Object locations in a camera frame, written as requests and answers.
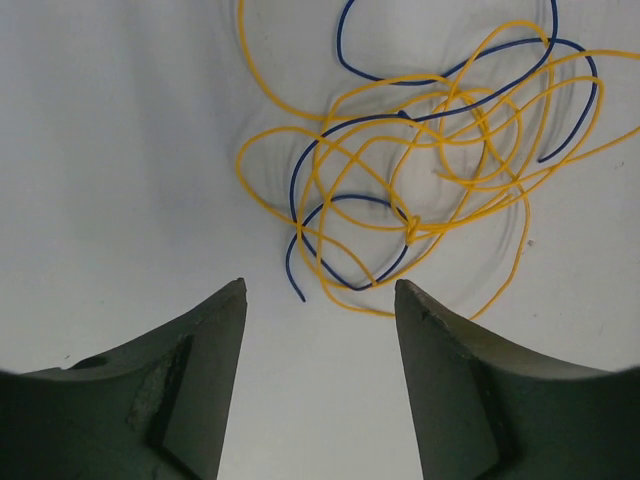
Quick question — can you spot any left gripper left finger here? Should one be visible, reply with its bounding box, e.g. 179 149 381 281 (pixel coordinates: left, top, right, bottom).
1 279 247 479

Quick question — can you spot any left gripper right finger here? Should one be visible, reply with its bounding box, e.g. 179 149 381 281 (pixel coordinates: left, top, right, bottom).
395 280 639 479

